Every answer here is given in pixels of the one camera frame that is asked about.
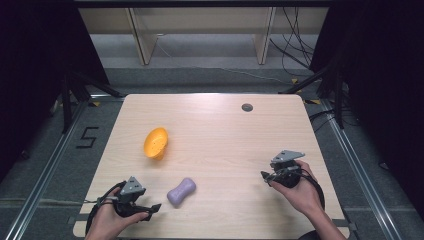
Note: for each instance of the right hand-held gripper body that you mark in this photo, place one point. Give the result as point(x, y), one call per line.
point(287, 173)

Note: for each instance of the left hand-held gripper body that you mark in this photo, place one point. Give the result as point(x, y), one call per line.
point(131, 188)

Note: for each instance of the person's right hand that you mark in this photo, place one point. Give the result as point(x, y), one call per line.
point(305, 196)

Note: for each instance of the person's left hand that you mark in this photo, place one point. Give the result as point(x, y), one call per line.
point(106, 221)

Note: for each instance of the purple soap bar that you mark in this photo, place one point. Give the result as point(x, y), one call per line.
point(181, 192)

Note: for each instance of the orange fruit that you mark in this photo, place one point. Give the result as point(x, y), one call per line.
point(155, 143)

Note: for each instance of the grey round table grommet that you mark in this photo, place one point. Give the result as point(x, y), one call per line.
point(247, 107)

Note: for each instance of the yellow floor tape piece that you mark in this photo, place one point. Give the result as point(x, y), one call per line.
point(313, 101)
point(96, 104)
point(295, 81)

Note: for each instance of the black metal stand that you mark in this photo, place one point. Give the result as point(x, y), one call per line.
point(338, 96)
point(68, 100)

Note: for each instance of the black curtain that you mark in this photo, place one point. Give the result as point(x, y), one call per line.
point(36, 66)
point(383, 83)

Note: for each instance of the light wooden bench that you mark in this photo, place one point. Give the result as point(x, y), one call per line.
point(144, 43)

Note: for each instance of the metal floor rail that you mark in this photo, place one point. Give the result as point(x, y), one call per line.
point(363, 173)
point(43, 180)

